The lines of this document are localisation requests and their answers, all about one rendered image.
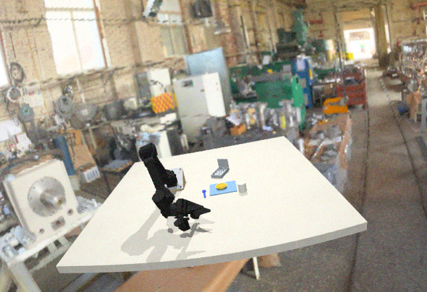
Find white dish rack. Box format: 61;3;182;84
211;159;230;178

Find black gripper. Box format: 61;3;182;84
171;198;211;219

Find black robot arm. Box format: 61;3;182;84
139;143;191;231

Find light blue flat mat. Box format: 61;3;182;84
209;181;237;196

